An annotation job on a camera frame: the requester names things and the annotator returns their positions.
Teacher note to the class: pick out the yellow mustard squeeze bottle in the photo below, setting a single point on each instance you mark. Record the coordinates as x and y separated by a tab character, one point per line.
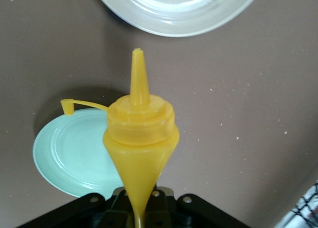
141	148

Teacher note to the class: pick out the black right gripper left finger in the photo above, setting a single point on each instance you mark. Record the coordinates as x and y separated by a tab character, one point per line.
87	213

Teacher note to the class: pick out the mint green plate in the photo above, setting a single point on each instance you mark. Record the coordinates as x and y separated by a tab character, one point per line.
74	158

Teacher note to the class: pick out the beige plate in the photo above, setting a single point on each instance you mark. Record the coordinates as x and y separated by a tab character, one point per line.
174	17

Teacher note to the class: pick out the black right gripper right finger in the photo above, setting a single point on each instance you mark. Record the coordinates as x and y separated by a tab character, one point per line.
193	213

